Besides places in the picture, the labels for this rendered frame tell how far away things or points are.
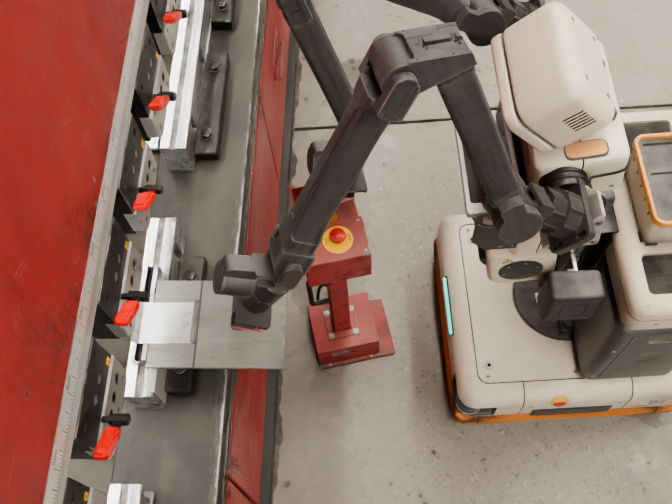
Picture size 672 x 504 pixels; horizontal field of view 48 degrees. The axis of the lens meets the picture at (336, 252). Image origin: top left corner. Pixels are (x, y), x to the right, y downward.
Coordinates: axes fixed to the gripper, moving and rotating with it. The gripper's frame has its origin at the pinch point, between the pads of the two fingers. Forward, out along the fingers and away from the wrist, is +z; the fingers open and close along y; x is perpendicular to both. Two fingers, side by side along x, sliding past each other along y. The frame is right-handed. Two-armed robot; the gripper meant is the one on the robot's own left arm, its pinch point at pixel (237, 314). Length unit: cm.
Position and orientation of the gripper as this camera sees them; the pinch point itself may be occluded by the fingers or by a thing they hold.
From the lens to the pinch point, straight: 146.6
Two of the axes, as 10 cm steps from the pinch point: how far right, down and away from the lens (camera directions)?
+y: -0.2, 9.0, -4.3
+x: 8.9, 2.1, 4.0
